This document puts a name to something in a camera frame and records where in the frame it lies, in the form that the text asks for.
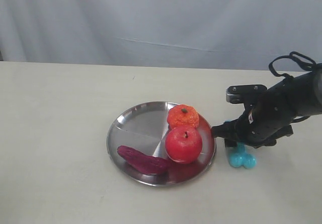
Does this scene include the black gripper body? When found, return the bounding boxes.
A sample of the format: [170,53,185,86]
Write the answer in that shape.
[211,101,294,148]

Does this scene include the teal toy bone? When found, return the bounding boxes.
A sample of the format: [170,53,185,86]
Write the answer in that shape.
[223,119,257,170]

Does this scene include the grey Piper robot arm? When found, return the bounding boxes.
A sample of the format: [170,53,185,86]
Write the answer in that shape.
[211,68,321,148]

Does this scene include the red apple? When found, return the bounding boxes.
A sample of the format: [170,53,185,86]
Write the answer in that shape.
[165,125,202,164]

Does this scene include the orange tangerine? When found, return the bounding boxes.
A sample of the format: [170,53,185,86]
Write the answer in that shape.
[167,104,199,129]

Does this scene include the purple sweet potato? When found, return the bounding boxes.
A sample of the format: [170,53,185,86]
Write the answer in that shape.
[117,145,170,175]

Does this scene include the round stainless steel plate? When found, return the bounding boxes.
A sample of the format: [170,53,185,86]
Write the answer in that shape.
[106,101,217,187]

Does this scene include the white backdrop cloth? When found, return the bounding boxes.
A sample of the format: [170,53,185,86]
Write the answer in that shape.
[1,0,321,69]

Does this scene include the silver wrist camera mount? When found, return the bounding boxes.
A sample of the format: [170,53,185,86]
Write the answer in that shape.
[226,84,267,104]

